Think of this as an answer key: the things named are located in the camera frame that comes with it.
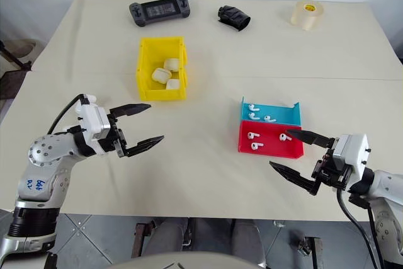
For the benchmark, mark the black handheld game controller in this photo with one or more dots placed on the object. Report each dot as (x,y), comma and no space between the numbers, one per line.
(157,9)

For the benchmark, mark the pale rounded robot torso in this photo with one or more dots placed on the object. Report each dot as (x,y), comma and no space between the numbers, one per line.
(189,261)

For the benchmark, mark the red plastic tray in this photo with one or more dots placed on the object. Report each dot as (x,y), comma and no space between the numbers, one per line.
(270,149)

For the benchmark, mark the beige round basin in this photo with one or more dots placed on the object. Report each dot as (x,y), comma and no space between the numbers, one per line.
(19,47)

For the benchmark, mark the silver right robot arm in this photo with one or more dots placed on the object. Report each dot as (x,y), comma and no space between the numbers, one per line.
(388,187)

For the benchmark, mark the grey rounded shape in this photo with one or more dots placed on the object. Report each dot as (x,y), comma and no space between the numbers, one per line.
(247,237)
(168,237)

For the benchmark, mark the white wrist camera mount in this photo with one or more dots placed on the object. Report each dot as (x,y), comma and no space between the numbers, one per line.
(355,152)
(93,121)

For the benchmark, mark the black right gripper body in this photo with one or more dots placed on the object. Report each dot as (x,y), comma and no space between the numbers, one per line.
(327,171)

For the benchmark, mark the dark folding stand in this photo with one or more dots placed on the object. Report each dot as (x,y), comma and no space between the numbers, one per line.
(12,81)

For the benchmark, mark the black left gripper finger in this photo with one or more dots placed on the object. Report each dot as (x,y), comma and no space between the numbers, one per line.
(145,145)
(132,109)

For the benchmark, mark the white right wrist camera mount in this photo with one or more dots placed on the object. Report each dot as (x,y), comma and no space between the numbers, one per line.
(355,152)

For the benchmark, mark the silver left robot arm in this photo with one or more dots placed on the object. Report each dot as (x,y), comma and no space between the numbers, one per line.
(47,152)

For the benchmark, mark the black rolled fabric tube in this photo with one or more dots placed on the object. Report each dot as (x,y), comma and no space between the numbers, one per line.
(233,17)

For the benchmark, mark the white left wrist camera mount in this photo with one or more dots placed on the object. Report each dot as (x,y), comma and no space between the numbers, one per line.
(93,121)

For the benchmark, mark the white earbud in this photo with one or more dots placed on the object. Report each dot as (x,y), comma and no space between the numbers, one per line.
(252,107)
(256,146)
(283,137)
(252,135)
(269,119)
(253,116)

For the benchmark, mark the yellow plastic bin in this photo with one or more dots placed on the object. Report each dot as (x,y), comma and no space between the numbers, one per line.
(160,95)

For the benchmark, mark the clear tape roll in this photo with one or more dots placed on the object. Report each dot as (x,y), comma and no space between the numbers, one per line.
(307,17)

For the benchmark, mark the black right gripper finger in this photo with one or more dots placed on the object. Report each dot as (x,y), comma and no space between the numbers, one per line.
(299,179)
(311,138)

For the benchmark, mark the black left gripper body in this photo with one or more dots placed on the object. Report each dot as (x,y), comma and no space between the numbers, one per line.
(115,138)

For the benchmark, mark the blue plastic tray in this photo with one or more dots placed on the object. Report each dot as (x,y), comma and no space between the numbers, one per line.
(283,114)

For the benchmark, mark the rusty metal frame bar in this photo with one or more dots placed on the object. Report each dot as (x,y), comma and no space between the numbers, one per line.
(313,250)
(141,237)

